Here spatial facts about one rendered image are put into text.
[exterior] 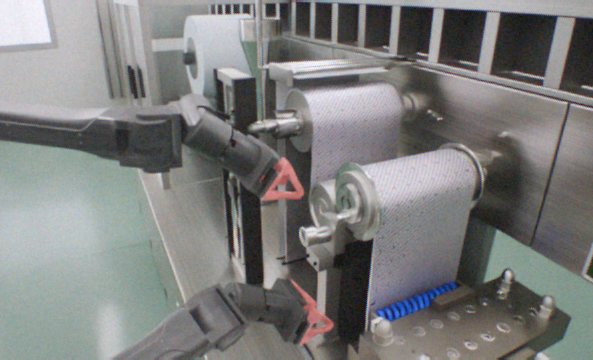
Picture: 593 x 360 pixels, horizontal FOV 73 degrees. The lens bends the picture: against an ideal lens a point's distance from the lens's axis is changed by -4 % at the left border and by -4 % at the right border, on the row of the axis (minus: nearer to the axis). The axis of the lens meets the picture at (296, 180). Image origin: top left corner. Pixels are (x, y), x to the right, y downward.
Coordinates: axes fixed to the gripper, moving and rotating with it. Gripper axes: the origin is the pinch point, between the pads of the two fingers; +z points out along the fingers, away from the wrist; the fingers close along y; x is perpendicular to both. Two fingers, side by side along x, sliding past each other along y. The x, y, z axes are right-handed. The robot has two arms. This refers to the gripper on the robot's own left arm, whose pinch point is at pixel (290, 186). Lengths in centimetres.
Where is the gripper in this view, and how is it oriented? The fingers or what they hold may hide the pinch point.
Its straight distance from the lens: 68.0
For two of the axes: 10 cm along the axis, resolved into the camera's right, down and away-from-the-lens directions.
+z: 6.9, 4.4, 5.8
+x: 5.7, -8.2, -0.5
